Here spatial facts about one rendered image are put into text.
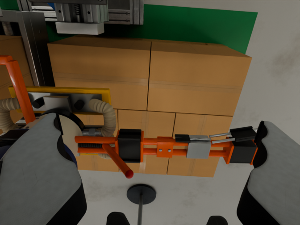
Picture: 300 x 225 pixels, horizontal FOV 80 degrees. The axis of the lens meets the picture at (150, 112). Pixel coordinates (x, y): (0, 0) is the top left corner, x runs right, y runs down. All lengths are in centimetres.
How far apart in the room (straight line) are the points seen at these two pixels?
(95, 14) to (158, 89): 64
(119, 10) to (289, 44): 142
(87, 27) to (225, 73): 84
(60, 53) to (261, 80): 168
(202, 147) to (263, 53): 144
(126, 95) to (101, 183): 166
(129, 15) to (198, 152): 108
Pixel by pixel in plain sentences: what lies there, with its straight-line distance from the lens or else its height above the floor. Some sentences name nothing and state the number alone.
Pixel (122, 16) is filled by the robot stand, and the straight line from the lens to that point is 142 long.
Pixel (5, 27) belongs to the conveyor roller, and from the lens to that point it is 136.
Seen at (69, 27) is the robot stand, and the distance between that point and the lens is 70.
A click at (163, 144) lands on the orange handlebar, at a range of 56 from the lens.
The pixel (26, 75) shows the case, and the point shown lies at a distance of 126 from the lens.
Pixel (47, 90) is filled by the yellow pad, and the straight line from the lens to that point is 70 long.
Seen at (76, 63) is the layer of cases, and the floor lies 54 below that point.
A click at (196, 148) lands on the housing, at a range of 58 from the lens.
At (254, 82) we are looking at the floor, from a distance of 197.
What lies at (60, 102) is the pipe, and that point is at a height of 110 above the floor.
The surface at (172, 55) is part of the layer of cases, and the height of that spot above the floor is 54.
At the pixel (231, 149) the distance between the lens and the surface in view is 61.
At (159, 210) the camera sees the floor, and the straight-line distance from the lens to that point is 299.
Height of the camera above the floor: 163
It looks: 62 degrees down
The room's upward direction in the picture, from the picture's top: 178 degrees counter-clockwise
